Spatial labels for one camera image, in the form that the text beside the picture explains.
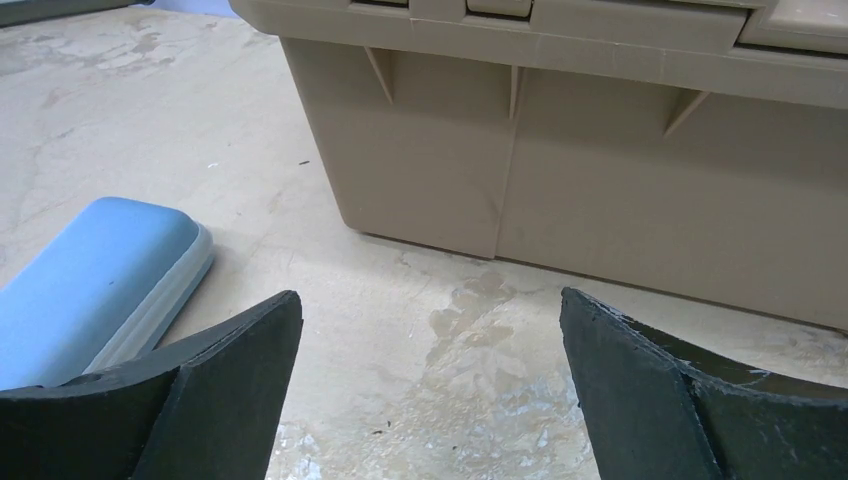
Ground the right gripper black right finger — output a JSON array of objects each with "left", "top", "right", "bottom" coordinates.
[{"left": 560, "top": 287, "right": 847, "bottom": 479}]

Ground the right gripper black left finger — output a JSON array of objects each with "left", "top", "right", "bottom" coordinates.
[{"left": 1, "top": 290, "right": 303, "bottom": 479}]

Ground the light blue umbrella case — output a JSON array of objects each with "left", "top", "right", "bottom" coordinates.
[{"left": 1, "top": 197, "right": 214, "bottom": 390}]

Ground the tan plastic hard case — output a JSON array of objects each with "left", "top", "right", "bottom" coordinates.
[{"left": 231, "top": 1, "right": 847, "bottom": 329}]

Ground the grey flat pad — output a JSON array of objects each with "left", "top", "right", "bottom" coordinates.
[{"left": 1, "top": 0, "right": 154, "bottom": 28}]

